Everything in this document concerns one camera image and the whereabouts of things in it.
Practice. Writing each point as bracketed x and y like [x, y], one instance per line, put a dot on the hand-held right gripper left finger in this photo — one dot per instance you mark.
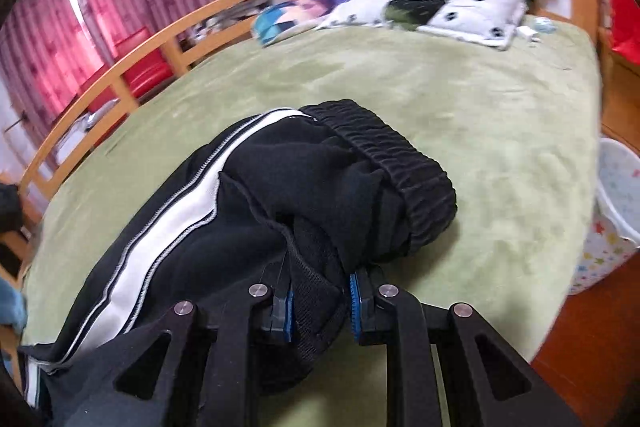
[288, 314]

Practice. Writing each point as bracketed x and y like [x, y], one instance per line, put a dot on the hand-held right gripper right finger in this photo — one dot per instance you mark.
[355, 307]

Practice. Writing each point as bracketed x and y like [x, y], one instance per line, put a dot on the black pants with white stripe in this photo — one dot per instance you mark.
[260, 177]

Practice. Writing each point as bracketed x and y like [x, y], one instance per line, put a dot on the green fleece blanket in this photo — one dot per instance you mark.
[450, 82]

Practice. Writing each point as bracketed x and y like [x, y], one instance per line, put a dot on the light blue towel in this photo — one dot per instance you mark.
[12, 307]

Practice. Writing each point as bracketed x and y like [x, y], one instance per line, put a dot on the red chair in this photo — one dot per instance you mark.
[145, 67]

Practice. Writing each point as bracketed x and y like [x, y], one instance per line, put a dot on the white star-print basket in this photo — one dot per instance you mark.
[615, 187]

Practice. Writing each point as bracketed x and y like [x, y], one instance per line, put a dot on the teal printed cushion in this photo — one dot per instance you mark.
[280, 19]

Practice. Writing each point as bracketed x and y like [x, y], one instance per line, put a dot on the dark green black cloth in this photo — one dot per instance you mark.
[415, 12]

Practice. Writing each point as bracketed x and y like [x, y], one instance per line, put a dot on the white pillow with black dots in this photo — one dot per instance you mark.
[475, 7]

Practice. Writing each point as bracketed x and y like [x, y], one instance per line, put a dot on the small white box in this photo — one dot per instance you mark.
[526, 33]

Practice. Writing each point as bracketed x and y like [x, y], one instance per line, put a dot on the small pale blue object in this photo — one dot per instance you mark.
[543, 24]

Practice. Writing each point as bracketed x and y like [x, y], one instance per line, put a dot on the red cloth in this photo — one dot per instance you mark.
[625, 17]

